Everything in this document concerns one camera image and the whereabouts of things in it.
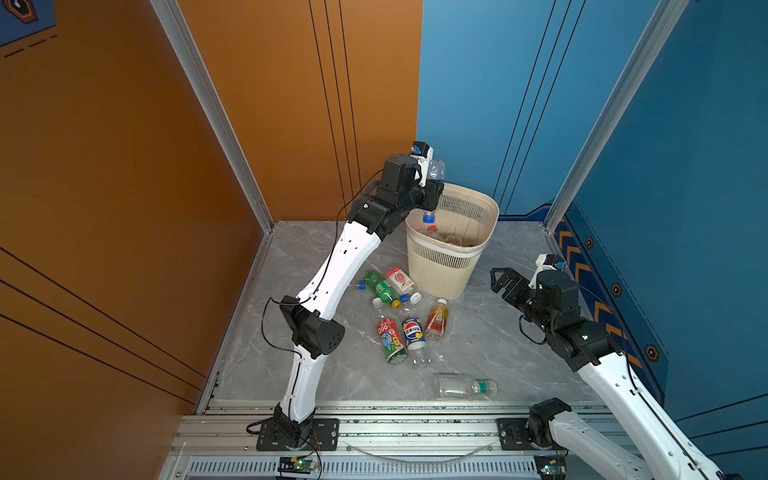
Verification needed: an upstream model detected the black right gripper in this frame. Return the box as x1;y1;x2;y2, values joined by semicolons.
489;266;556;337

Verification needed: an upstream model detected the clear bottle red label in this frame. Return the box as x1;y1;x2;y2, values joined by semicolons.
426;224;463;246

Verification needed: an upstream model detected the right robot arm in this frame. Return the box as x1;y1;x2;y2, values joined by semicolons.
491;267;729;479

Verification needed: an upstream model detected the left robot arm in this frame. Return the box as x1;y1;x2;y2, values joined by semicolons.
271;154;445;449

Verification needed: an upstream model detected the cream plastic waste bin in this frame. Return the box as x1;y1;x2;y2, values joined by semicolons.
405;183;499;300

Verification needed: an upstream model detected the orange red label bottle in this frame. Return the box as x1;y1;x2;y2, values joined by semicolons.
425;298;450;341

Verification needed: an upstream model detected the bottle with watermelon label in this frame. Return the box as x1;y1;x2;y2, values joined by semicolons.
386;267;423;304

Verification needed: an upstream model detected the small green soda bottle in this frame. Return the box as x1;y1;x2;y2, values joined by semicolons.
363;270;401;309

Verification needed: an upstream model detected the Pepsi label clear bottle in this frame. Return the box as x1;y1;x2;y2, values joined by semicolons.
399;294;431;368

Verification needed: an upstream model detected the clear bottle green cap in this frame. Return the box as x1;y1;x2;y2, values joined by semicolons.
436;373;498;399

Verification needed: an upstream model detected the red Qoo drink bottle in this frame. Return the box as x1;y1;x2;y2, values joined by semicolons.
372;297;407;365

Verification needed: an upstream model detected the right green circuit board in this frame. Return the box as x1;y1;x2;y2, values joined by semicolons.
534;456;567;480

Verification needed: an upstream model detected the green circuit board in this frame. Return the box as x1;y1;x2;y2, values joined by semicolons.
276;456;319;479
534;456;567;480

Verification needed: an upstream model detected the left green circuit board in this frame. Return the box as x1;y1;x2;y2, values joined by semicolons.
276;456;319;479

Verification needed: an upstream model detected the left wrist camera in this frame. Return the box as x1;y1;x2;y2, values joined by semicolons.
410;141;434;187

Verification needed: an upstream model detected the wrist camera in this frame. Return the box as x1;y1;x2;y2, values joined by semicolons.
530;254;567;288
410;141;434;187

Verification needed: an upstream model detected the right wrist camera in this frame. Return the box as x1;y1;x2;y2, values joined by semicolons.
530;254;567;288

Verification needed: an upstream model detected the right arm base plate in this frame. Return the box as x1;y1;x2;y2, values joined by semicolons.
496;417;578;451

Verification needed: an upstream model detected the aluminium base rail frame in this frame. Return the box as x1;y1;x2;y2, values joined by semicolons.
157;400;688;480

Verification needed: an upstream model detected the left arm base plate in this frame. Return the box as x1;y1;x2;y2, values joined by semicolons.
256;418;340;452

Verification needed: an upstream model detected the right aluminium corner post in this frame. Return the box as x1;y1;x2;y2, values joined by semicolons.
543;0;689;234

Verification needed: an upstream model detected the aluminium corner post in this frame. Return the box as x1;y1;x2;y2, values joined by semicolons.
150;0;275;234
543;0;689;234

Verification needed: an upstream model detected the left aluminium corner post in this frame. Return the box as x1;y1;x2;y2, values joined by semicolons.
150;0;275;234

